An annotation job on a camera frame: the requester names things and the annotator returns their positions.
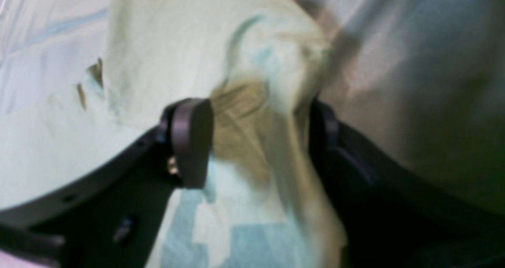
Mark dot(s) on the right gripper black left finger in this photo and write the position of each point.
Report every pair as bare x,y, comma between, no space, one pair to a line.
186,130

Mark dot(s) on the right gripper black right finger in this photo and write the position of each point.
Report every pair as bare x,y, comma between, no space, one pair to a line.
335,165

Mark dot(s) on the light green T-shirt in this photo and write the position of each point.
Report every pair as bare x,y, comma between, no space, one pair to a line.
261,63

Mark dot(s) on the green table cloth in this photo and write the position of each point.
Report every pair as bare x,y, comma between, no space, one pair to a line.
423,79

